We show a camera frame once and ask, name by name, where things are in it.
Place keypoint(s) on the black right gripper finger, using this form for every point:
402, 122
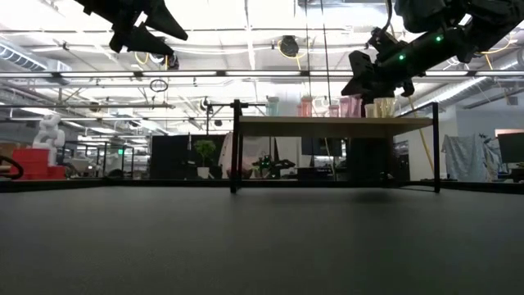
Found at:
364, 92

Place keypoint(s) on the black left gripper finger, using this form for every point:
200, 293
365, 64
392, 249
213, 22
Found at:
149, 41
161, 20

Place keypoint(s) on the red pill bottle white cap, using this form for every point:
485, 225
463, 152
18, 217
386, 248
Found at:
307, 107

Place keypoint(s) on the blue pill bottle white cap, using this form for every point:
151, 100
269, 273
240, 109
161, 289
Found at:
272, 107

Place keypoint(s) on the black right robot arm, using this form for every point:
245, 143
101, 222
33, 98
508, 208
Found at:
458, 24

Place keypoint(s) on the black monitor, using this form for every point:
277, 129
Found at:
321, 146
511, 147

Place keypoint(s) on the light blue hanging cloth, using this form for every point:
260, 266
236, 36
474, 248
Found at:
462, 157

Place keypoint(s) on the black cabinet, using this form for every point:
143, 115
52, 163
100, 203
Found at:
172, 157

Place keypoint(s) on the green potted plant white pot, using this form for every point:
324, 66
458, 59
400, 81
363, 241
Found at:
204, 148

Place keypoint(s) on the red crate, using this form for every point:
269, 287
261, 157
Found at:
30, 164

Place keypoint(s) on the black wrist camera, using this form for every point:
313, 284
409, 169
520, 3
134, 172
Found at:
382, 41

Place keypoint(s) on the wooden shelf black metal frame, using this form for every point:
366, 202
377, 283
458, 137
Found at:
327, 126

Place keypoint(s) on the silver ventilation duct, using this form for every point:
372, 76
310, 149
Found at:
24, 59

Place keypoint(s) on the black table frame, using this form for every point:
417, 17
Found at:
123, 184

